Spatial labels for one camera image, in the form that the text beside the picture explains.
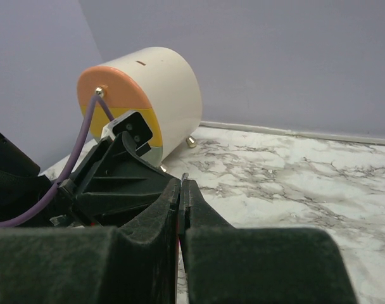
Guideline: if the pink strap keyring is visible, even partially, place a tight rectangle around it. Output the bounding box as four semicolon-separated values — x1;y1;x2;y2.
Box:
177;172;189;252

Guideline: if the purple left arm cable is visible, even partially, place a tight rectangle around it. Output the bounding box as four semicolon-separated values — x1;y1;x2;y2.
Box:
0;93;115;229

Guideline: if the round cream drawer cabinet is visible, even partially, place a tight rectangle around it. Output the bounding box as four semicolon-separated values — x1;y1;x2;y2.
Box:
77;47;203;167

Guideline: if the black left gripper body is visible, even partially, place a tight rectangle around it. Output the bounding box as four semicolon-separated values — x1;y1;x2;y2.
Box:
51;131;167;227

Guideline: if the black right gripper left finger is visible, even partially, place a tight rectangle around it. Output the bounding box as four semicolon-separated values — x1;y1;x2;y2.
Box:
0;179;180;303

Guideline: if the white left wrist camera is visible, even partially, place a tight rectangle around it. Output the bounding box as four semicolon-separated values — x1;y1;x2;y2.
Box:
101;110;153;156

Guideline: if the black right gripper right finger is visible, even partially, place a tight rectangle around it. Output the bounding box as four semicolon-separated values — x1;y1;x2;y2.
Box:
182;180;357;303

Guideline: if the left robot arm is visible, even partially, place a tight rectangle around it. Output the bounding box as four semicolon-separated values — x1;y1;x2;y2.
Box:
0;131;173;227

